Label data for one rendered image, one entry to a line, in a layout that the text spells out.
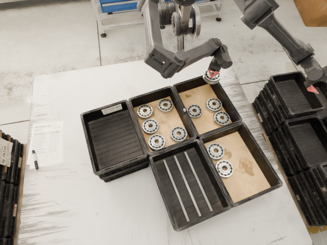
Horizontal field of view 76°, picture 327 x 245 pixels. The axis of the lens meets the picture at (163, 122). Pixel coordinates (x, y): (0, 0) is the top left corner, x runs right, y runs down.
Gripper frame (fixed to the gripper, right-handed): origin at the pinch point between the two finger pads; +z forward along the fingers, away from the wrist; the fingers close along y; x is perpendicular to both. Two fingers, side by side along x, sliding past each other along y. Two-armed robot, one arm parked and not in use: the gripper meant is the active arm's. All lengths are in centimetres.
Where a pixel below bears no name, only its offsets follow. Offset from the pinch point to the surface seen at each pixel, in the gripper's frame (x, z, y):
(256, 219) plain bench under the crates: -57, 35, -59
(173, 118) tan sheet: 12.0, 22.9, -26.5
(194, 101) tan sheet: 4.4, 22.2, -8.3
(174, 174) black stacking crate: -4, 24, -60
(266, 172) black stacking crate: -49, 18, -37
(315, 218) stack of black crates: -113, 76, -29
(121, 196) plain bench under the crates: 20, 38, -82
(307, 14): -77, 85, 244
